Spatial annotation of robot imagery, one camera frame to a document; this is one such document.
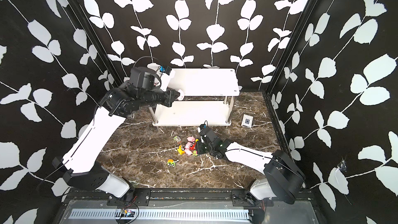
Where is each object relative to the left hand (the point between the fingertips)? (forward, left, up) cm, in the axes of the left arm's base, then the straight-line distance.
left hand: (179, 91), depth 63 cm
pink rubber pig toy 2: (-9, -1, -39) cm, 40 cm away
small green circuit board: (-38, +27, -41) cm, 62 cm away
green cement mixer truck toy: (-16, +8, -39) cm, 43 cm away
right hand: (-8, -5, -33) cm, 34 cm away
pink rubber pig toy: (-2, -3, -40) cm, 40 cm away
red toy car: (-8, -4, -38) cm, 39 cm away
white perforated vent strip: (-39, +11, -41) cm, 58 cm away
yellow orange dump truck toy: (-9, +3, -39) cm, 41 cm away
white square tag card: (+9, -40, -39) cm, 57 cm away
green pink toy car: (-11, -5, -39) cm, 41 cm away
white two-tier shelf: (+32, -16, -42) cm, 55 cm away
